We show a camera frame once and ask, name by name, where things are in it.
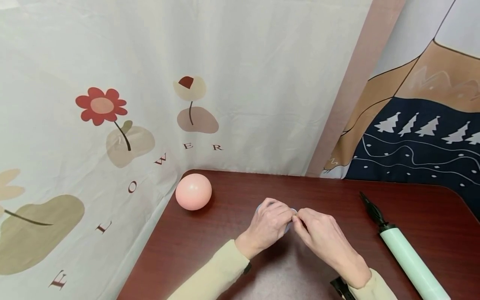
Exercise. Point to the person's right hand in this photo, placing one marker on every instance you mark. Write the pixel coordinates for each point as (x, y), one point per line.
(326, 243)

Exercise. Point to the person's left hand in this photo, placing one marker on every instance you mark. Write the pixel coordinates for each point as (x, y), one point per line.
(264, 231)

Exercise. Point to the person's left fingers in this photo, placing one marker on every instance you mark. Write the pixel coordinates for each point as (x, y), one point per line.
(279, 210)

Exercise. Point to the person's right fingers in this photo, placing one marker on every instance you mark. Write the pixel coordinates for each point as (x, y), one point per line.
(305, 221)

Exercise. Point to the light blue uninflated balloon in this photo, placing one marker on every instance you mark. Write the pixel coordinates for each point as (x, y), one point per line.
(290, 218)

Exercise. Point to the person's left forearm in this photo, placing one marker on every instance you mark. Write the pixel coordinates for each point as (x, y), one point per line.
(215, 275)

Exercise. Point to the black wrist band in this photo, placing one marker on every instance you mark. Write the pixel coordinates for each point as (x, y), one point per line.
(247, 268)
(342, 288)

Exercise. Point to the pink inflated balloon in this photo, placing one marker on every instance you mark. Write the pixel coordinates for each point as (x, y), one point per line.
(193, 191)

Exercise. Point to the mint green balloon hand pump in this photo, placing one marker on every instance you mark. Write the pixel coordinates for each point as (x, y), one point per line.
(403, 250)

